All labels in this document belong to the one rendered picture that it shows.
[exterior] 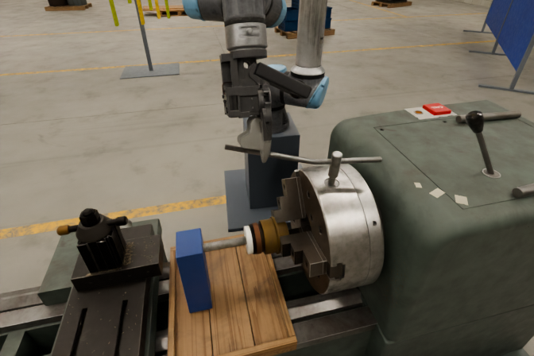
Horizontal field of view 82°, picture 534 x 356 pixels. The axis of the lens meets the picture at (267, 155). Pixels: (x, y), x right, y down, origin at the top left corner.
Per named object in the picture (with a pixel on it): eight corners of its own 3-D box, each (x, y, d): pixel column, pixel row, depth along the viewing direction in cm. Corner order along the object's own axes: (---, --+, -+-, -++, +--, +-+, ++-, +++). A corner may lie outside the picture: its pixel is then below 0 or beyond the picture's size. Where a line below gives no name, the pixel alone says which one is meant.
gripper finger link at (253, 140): (240, 165, 61) (236, 118, 59) (269, 161, 62) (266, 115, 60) (243, 168, 58) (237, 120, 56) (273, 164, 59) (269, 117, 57)
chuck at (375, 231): (321, 214, 104) (336, 138, 84) (365, 307, 80) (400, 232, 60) (311, 215, 103) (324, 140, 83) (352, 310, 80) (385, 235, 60)
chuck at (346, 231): (311, 215, 103) (324, 140, 83) (352, 310, 80) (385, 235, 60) (285, 220, 102) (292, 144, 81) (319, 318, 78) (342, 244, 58)
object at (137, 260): (164, 245, 89) (160, 233, 86) (162, 275, 81) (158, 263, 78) (86, 259, 85) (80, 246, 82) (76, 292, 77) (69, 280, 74)
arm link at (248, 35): (261, 29, 61) (271, 21, 53) (263, 54, 62) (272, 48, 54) (222, 31, 59) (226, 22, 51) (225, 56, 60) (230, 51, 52)
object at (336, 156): (333, 188, 73) (341, 150, 66) (335, 195, 72) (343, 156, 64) (324, 188, 73) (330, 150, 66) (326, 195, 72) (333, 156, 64)
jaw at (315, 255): (322, 226, 77) (343, 260, 66) (321, 242, 79) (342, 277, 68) (278, 234, 74) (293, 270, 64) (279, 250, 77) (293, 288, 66)
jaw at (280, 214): (311, 214, 83) (305, 170, 84) (318, 215, 78) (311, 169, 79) (272, 221, 81) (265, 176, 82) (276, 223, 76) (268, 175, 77)
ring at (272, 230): (281, 207, 80) (246, 212, 78) (292, 233, 72) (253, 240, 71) (280, 232, 85) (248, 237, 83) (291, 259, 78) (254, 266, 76)
